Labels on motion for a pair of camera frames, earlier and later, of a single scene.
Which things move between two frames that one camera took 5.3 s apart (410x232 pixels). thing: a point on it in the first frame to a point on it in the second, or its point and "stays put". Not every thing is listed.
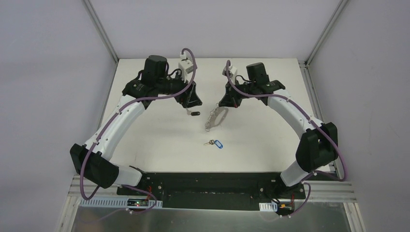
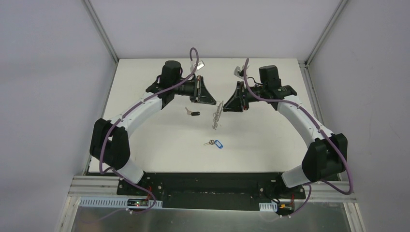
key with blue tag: x=212 y=142 stays put
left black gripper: x=189 y=94 to x=196 y=88
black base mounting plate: x=213 y=190 stays put
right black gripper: x=228 y=97 to x=241 y=96
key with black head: x=193 y=113 stays put
